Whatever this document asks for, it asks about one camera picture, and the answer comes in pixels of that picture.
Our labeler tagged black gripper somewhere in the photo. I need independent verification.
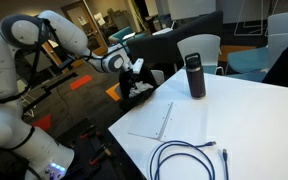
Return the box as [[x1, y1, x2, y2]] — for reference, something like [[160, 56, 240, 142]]
[[125, 68, 141, 84]]

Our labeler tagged white cloth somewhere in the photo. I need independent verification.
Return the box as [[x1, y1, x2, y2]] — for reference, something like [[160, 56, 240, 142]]
[[128, 80, 155, 99]]

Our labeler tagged dark maroon insulated bottle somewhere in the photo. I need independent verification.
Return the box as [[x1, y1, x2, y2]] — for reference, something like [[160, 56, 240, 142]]
[[184, 52, 207, 100]]

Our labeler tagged large black open backpack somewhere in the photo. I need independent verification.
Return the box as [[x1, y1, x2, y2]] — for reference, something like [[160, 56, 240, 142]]
[[118, 64, 159, 113]]

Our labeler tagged teal armchair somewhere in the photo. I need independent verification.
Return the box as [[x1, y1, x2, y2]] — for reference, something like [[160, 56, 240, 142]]
[[107, 26, 148, 51]]

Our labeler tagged dark grey sofa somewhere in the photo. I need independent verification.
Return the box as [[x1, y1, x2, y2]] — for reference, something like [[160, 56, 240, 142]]
[[126, 10, 225, 69]]

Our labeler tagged black metal stand bar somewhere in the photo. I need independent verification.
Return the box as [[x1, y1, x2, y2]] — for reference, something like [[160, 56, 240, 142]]
[[21, 71, 79, 114]]

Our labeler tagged white whiteboard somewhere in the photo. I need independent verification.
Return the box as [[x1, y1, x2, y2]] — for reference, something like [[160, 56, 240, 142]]
[[167, 0, 217, 22]]

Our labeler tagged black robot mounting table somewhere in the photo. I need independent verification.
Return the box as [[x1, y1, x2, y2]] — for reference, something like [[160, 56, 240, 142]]
[[55, 118, 145, 180]]

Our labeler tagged black clamp red handle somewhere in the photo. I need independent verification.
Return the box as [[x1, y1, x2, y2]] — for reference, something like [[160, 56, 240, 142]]
[[79, 127, 97, 140], [88, 148, 113, 166]]

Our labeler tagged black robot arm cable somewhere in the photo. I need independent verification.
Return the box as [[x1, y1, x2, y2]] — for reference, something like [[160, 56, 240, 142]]
[[0, 16, 128, 108]]

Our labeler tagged white wire frame stand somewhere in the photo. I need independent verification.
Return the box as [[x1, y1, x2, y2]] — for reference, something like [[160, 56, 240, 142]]
[[233, 0, 280, 37]]

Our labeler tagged blue ethernet cable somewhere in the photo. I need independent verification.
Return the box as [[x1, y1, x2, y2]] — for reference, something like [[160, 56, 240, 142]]
[[149, 139, 231, 180]]

